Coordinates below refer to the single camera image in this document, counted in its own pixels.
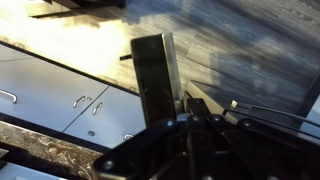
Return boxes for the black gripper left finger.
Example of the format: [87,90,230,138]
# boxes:
[92,98,205,180]

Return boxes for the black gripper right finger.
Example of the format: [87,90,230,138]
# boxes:
[197,98,320,180]

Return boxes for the black microwave door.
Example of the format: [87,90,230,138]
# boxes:
[130,32,183,128]

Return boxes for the black microwave oven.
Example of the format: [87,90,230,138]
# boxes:
[0,148,66,180]

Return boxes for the pale blue lower cabinets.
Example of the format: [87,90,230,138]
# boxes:
[0,43,148,150]

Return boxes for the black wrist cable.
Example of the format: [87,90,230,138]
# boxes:
[222,99,320,138]

